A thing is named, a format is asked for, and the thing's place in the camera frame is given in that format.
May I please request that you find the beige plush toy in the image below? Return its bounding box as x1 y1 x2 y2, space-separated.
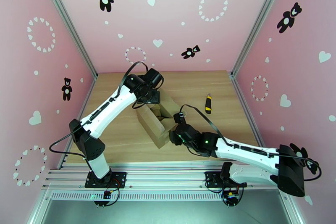
152 105 165 121

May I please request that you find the yellow black utility knife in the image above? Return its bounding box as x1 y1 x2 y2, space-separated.
205 94 213 115

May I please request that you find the brown cardboard express box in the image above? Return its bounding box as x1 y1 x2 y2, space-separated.
135 90 182 150

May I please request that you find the grey metal tray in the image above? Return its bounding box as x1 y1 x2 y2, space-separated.
26 190 309 224

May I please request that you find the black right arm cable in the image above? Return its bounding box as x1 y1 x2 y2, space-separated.
179 104 322 182

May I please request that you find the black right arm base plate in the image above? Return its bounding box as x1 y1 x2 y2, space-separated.
205 171 248 189

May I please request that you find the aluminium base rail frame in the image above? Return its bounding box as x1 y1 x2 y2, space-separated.
42 161 291 192

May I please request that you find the aluminium table side rail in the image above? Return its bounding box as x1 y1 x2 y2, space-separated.
230 72 266 149

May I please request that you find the power connector with wires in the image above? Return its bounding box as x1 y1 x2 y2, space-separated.
94 178 121 208
202 178 246 208

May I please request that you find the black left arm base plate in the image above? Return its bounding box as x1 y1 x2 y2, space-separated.
84 171 127 189

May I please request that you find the aluminium corner post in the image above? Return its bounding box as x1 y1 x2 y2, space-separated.
35 0 98 81
230 0 291 78

